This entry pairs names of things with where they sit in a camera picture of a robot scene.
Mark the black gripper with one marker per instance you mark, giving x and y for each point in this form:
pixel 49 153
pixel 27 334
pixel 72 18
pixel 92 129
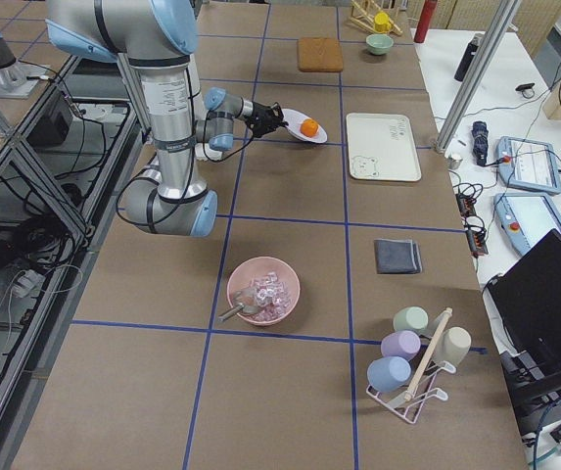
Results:
pixel 260 117

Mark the white ribbed plate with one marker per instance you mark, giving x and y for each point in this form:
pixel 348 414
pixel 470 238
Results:
pixel 294 119

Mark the orange fruit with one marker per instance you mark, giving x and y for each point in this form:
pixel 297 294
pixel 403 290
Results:
pixel 309 128

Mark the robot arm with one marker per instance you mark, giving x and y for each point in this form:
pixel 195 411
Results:
pixel 159 39

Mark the cream bear tray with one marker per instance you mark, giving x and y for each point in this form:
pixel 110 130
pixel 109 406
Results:
pixel 381 147

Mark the wooden cutting board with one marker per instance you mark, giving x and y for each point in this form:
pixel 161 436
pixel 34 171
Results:
pixel 320 54

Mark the green bowl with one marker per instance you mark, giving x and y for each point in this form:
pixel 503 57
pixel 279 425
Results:
pixel 379 44

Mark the yellow mug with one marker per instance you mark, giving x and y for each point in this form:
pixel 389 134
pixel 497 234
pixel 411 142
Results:
pixel 382 23

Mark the wooden mug rack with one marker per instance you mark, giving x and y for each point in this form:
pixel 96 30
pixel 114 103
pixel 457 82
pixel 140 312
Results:
pixel 362 13

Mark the pink bowl with ice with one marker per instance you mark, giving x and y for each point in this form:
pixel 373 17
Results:
pixel 277 284

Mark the grey folded cloth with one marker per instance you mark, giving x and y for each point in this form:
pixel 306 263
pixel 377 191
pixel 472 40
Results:
pixel 397 256

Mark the red bottle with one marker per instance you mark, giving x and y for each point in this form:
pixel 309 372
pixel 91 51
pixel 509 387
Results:
pixel 428 9

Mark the metal ice scoop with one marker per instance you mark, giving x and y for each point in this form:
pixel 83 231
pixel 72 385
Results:
pixel 243 302

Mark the folded dark blue umbrella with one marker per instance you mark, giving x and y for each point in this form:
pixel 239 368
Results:
pixel 480 137

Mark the black bottle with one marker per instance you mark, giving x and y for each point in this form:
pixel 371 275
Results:
pixel 468 56

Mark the black power strip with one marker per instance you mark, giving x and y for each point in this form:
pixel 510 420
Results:
pixel 474 227

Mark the green cup on rack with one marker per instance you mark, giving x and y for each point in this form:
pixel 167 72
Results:
pixel 412 318

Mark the far teach pendant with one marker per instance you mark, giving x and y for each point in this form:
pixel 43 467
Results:
pixel 528 165

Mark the teach pendant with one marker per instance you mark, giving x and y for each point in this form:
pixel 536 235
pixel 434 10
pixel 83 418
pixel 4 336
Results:
pixel 526 218
pixel 528 165

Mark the purple cup on rack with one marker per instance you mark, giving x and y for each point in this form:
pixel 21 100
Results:
pixel 404 343

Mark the near teach pendant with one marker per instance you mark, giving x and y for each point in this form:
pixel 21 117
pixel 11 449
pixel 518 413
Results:
pixel 526 218

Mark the blue cup on rack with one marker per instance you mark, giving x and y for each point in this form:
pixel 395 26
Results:
pixel 386 374

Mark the beige cup on rack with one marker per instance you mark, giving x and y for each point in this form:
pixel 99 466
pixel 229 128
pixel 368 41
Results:
pixel 453 346

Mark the white cup rack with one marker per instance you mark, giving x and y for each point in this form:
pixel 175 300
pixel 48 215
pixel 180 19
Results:
pixel 403 390

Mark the black laptop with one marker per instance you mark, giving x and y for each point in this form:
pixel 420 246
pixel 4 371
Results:
pixel 528 300

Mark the aluminium frame post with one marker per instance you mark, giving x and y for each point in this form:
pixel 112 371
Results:
pixel 500 22

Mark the wooden rack handle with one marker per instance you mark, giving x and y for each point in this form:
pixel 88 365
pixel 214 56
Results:
pixel 412 387

